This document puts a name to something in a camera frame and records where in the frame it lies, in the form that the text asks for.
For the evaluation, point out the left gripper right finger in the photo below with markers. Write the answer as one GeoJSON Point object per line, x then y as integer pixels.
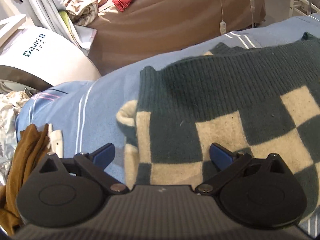
{"type": "Point", "coordinates": [255, 192]}

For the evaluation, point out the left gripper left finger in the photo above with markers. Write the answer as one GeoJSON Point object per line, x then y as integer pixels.
{"type": "Point", "coordinates": [63, 192]}

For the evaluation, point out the green cream checkered sweater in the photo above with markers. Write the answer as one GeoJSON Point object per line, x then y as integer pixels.
{"type": "Point", "coordinates": [257, 101]}

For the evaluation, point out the beige crumpled clothes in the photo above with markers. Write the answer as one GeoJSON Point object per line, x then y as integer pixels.
{"type": "Point", "coordinates": [83, 12]}

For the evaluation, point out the mustard brown garment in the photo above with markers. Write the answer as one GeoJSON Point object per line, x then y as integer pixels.
{"type": "Point", "coordinates": [31, 148]}

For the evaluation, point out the light blue striped bedsheet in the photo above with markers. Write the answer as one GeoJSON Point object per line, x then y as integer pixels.
{"type": "Point", "coordinates": [86, 111]}

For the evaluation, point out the silver floral crumpled fabric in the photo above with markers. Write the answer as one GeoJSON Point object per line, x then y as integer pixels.
{"type": "Point", "coordinates": [11, 105]}

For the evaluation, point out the white medical device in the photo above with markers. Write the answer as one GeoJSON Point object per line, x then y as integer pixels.
{"type": "Point", "coordinates": [40, 58]}

